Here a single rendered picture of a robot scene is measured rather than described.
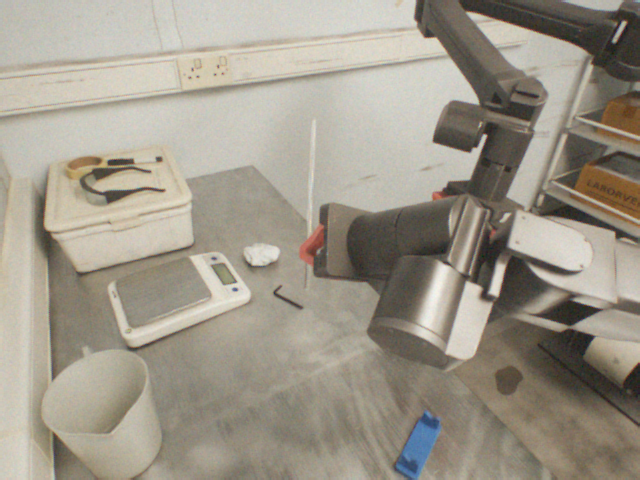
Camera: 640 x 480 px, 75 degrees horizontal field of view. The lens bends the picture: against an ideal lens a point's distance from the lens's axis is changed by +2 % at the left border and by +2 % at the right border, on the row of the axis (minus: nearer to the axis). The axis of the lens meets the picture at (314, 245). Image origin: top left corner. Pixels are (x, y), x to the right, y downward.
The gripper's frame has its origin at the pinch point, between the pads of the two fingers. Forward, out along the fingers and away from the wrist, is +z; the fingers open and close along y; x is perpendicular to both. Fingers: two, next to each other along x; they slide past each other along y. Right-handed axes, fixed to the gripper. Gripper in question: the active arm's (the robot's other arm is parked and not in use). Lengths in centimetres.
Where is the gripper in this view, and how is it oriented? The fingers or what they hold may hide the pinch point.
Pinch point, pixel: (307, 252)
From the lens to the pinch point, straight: 45.9
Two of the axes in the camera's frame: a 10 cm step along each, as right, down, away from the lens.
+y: 7.7, 1.3, 6.3
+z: -6.4, 0.9, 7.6
